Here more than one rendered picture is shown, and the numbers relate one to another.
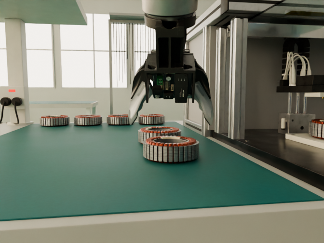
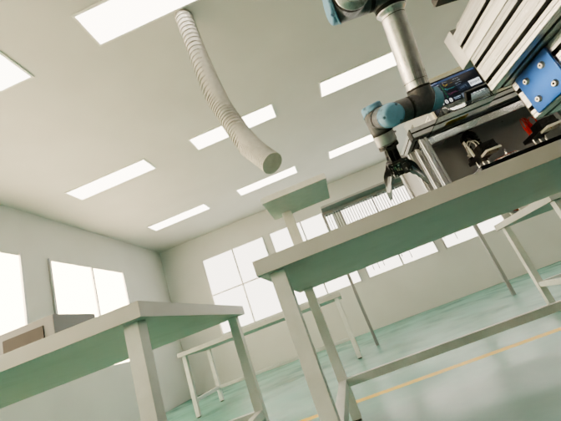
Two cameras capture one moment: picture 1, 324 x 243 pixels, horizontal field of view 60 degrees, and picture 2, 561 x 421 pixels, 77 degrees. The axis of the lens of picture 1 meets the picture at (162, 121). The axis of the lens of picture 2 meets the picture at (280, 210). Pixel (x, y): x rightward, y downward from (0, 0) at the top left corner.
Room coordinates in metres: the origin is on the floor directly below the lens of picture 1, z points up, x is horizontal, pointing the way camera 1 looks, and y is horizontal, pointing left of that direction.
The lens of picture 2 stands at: (-0.83, 0.16, 0.50)
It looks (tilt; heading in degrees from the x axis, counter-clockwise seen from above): 19 degrees up; 13
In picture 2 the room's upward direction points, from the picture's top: 21 degrees counter-clockwise
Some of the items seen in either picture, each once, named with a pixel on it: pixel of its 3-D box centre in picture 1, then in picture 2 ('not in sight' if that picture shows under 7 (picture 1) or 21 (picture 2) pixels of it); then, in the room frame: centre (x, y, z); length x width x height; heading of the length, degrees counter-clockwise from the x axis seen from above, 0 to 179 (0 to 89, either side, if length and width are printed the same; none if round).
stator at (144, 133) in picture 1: (159, 135); not in sight; (0.72, 0.01, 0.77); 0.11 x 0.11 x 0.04
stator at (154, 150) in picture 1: (170, 148); not in sight; (0.56, -0.02, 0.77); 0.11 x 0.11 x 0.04
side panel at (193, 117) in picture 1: (196, 84); (420, 192); (0.97, -0.12, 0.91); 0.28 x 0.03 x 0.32; 9
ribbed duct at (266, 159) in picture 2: not in sight; (222, 82); (1.32, 0.74, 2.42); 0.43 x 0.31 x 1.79; 99
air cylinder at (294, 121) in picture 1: (296, 123); not in sight; (0.75, -0.36, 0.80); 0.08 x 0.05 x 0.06; 99
